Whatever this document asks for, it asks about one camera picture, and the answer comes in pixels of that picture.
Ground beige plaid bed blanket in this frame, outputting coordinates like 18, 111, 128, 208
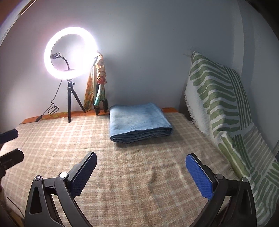
1, 113, 236, 226

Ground green white leaf throw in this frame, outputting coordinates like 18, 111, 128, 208
184, 52, 278, 226

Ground light blue denim pants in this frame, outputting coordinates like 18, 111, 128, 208
109, 103, 173, 144

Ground glowing ring light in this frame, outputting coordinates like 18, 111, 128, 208
43, 27, 98, 80

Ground black gooseneck phone holder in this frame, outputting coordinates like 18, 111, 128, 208
50, 52, 70, 71

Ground black ring light cable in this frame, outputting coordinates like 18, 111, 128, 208
34, 79, 64, 122

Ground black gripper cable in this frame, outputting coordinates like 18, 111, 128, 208
5, 195, 26, 219

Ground black ring light tripod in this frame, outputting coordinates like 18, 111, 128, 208
67, 79, 86, 123

